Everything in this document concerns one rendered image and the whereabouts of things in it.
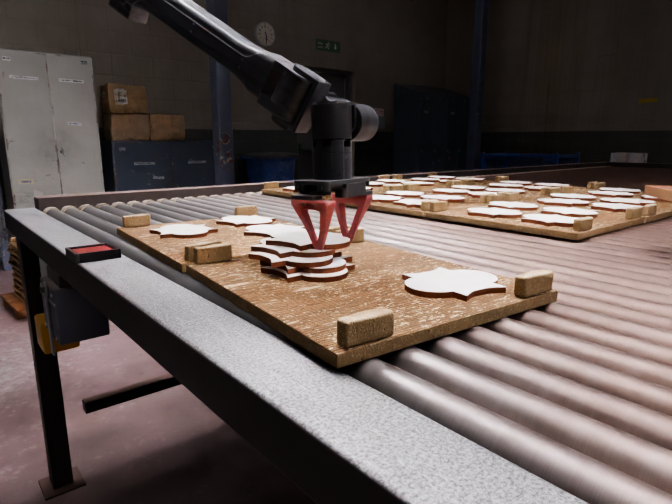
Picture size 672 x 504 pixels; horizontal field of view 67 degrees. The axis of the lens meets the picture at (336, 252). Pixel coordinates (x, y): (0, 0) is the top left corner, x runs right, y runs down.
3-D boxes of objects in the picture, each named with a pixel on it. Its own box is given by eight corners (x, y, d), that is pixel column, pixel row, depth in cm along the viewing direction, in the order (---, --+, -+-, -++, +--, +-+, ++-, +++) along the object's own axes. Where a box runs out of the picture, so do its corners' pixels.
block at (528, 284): (525, 299, 61) (527, 277, 61) (512, 296, 63) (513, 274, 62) (553, 291, 65) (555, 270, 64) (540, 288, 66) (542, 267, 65)
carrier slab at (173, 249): (181, 273, 79) (181, 263, 79) (116, 234, 111) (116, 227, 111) (356, 246, 99) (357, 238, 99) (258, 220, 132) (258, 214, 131)
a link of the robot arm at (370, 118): (265, 116, 75) (289, 62, 71) (307, 118, 85) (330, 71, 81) (325, 161, 71) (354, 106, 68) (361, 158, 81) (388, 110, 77)
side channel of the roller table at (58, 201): (41, 228, 157) (37, 198, 155) (37, 226, 162) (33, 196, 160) (606, 173, 409) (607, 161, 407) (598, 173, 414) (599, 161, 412)
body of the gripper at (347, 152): (292, 193, 72) (290, 140, 70) (337, 187, 80) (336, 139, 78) (328, 195, 68) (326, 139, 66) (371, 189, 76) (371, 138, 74)
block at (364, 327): (346, 351, 46) (346, 322, 46) (334, 344, 48) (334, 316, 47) (395, 336, 50) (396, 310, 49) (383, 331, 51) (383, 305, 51)
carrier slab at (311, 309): (336, 370, 46) (336, 353, 46) (186, 274, 79) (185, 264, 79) (557, 301, 66) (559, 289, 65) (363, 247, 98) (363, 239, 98)
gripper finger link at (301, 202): (291, 249, 73) (288, 184, 71) (322, 241, 79) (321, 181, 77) (327, 255, 69) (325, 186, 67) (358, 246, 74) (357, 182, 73)
